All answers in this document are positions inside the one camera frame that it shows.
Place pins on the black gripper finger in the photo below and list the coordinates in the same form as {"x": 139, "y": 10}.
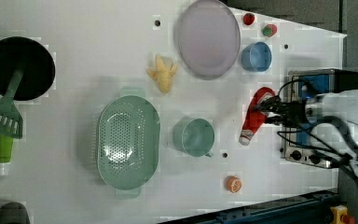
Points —
{"x": 276, "y": 120}
{"x": 271, "y": 104}

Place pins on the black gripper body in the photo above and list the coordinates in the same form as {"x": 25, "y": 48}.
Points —
{"x": 292, "y": 114}

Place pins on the red plush ketchup bottle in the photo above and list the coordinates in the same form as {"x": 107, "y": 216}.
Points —
{"x": 254, "y": 118}

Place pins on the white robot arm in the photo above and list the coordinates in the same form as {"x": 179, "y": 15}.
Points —
{"x": 339, "y": 109}

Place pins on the green oval strainer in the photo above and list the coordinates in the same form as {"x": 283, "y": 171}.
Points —
{"x": 128, "y": 143}

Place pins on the toaster oven with blue door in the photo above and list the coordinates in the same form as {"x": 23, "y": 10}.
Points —
{"x": 301, "y": 86}

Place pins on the blue plastic cup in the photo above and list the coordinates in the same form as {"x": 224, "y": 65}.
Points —
{"x": 256, "y": 57}

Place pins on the strawberry toy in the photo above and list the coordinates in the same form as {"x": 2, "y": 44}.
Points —
{"x": 269, "y": 30}

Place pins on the orange slice toy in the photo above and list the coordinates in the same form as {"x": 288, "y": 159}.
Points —
{"x": 234, "y": 184}

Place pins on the teal plastic mug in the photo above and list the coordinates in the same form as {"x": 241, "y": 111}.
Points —
{"x": 194, "y": 137}

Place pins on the lilac round plate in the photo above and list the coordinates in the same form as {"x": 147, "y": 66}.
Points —
{"x": 208, "y": 38}

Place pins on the yellow red emergency button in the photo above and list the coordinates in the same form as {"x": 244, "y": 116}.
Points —
{"x": 341, "y": 215}

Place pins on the yellow plush peeled banana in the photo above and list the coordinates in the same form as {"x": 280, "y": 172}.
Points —
{"x": 163, "y": 73}

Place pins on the black round pan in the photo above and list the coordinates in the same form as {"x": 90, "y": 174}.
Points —
{"x": 33, "y": 60}

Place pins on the green slotted spatula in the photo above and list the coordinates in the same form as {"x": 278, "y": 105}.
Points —
{"x": 11, "y": 122}

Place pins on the green squeeze bottle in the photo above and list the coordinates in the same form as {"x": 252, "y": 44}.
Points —
{"x": 6, "y": 145}

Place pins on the grey object at corner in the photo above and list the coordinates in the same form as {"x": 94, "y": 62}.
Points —
{"x": 14, "y": 213}

